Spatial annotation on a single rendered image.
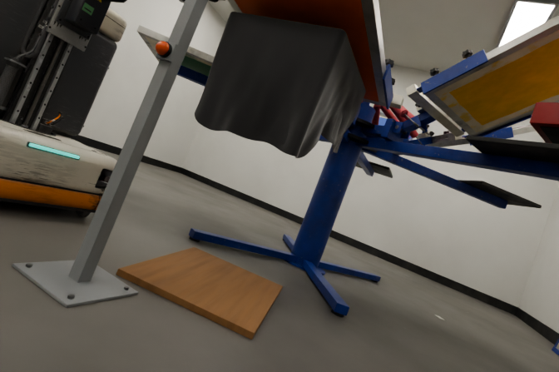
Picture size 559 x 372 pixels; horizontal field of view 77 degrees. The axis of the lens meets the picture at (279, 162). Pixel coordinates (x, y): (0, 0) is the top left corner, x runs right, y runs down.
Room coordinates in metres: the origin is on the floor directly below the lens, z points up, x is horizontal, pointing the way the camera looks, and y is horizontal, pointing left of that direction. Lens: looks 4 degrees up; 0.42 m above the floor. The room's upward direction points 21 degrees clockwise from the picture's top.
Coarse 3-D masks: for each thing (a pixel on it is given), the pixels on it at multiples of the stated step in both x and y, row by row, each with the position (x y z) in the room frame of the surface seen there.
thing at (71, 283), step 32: (192, 0) 0.93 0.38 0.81; (192, 32) 0.95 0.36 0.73; (160, 64) 0.94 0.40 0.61; (160, 96) 0.94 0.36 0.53; (128, 160) 0.93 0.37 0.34; (96, 224) 0.93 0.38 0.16; (96, 256) 0.95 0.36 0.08; (64, 288) 0.87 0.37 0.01; (96, 288) 0.93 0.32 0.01; (128, 288) 0.99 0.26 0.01
